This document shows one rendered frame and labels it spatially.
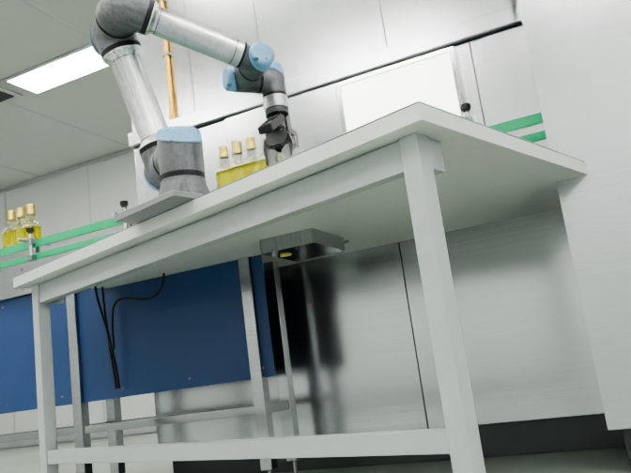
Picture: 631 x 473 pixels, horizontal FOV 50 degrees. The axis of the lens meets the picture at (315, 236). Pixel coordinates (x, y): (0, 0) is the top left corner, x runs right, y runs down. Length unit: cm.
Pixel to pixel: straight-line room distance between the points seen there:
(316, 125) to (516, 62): 71
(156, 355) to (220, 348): 26
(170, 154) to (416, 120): 78
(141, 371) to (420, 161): 149
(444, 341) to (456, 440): 16
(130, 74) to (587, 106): 121
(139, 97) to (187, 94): 90
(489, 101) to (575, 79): 48
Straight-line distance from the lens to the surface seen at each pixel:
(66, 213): 742
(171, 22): 195
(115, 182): 704
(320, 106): 249
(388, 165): 127
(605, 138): 185
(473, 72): 237
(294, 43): 266
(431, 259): 119
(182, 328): 233
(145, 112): 196
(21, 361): 283
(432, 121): 121
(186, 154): 177
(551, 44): 195
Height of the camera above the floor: 32
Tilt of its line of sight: 11 degrees up
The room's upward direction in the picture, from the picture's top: 8 degrees counter-clockwise
